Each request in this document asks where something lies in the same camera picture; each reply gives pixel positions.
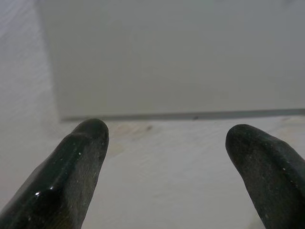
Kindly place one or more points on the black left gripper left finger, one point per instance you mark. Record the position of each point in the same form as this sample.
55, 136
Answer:
59, 176

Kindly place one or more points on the grey flat panel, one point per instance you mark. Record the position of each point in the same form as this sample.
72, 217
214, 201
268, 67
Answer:
166, 59

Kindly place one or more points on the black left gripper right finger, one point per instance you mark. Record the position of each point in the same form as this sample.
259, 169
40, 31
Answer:
269, 174

